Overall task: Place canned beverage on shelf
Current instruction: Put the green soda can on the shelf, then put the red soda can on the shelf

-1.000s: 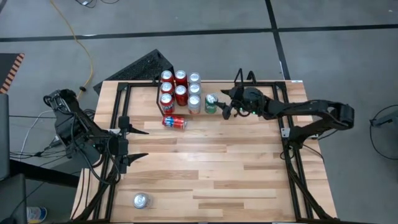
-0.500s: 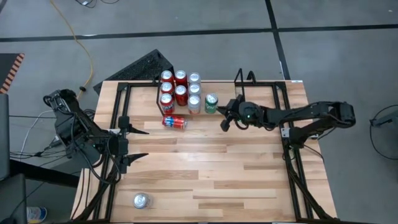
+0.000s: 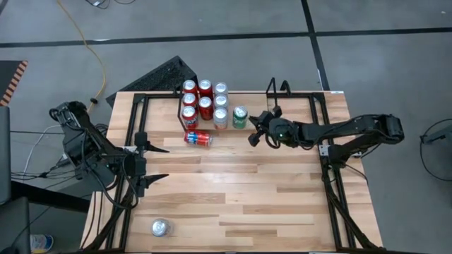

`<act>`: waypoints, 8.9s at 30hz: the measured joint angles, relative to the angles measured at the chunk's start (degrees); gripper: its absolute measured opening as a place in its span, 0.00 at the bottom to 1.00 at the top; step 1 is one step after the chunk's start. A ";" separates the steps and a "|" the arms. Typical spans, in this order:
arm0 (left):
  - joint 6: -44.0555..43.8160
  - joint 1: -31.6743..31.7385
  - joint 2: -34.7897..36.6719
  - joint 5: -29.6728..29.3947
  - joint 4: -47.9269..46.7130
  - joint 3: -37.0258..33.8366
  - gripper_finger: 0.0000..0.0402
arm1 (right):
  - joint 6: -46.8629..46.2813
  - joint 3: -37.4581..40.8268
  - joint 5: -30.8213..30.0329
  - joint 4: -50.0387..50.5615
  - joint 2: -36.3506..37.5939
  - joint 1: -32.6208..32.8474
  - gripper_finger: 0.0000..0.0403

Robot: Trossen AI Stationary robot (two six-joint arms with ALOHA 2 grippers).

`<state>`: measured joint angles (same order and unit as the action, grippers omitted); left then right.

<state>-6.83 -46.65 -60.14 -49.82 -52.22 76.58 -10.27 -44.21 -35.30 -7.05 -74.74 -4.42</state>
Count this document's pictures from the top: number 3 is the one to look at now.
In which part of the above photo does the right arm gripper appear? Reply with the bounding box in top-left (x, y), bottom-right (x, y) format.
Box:
top-left (247, 104), bottom-right (301, 149)

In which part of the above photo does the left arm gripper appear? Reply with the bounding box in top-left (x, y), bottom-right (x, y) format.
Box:
top-left (121, 131), bottom-right (170, 198)

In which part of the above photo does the green Sprite can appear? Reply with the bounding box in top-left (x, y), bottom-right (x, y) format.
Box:
top-left (232, 105), bottom-right (249, 130)

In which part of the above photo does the silver and red soda can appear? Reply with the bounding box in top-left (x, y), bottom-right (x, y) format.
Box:
top-left (213, 107), bottom-right (230, 131)
top-left (213, 81), bottom-right (230, 96)
top-left (150, 217), bottom-right (174, 238)
top-left (213, 93), bottom-right (230, 109)

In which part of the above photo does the red Coca-Cola Zero can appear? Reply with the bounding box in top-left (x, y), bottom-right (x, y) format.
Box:
top-left (197, 79), bottom-right (214, 99)
top-left (198, 96), bottom-right (215, 121)

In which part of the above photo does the black floor beam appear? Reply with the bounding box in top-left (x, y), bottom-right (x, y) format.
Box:
top-left (10, 179), bottom-right (91, 214)

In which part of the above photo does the white and blue container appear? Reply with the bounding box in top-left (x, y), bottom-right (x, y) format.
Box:
top-left (30, 234), bottom-right (54, 253)

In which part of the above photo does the black mat with striped edge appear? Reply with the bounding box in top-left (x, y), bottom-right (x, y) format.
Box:
top-left (0, 59), bottom-right (29, 107)

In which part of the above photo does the black metal table frame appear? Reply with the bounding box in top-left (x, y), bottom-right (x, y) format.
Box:
top-left (81, 92), bottom-right (386, 254)

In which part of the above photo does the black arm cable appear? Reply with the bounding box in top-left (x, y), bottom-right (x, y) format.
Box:
top-left (319, 155), bottom-right (370, 186)

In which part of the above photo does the white cable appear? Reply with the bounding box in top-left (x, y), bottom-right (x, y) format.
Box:
top-left (20, 123), bottom-right (63, 177)

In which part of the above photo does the yellow cable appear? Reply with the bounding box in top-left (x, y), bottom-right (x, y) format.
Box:
top-left (55, 0), bottom-right (107, 114)

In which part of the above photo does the black floor cable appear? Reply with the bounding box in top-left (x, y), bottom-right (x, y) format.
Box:
top-left (84, 0), bottom-right (137, 10)

